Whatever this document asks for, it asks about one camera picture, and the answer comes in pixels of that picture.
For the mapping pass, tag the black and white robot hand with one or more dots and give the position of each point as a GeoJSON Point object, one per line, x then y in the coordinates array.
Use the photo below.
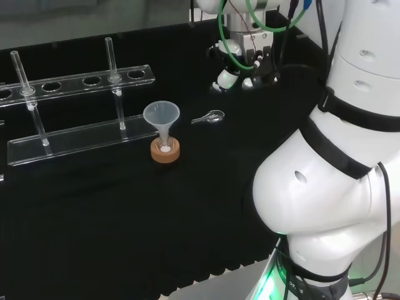
{"type": "Point", "coordinates": [259, 67]}

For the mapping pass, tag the clear plastic funnel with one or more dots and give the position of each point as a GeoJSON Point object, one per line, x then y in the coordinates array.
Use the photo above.
{"type": "Point", "coordinates": [150, 116]}

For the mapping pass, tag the glass round-bottom flask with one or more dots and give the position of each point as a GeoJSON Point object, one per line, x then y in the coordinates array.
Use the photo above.
{"type": "Point", "coordinates": [164, 149]}

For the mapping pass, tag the clear funnel stand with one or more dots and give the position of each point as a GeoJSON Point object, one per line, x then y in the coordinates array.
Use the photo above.
{"type": "Point", "coordinates": [78, 137]}

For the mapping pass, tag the pale board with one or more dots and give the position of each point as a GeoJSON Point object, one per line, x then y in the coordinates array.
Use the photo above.
{"type": "Point", "coordinates": [218, 287]}

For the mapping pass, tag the black cloth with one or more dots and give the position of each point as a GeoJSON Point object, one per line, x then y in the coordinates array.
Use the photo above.
{"type": "Point", "coordinates": [93, 218]}

